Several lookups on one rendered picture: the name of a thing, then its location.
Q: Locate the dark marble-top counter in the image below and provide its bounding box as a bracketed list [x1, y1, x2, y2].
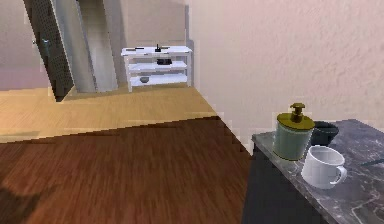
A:
[241, 118, 384, 224]

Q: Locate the green soap dispenser gold pump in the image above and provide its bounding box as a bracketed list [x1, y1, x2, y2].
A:
[272, 102, 316, 162]

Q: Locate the white mug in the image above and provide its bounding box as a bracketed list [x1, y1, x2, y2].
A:
[300, 145, 348, 190]

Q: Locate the white shelf unit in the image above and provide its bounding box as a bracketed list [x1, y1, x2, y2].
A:
[120, 45, 194, 93]

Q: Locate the dark perforated room door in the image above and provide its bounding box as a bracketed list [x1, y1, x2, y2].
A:
[22, 0, 76, 103]

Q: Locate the black bowl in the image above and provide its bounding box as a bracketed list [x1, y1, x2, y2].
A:
[310, 120, 340, 147]

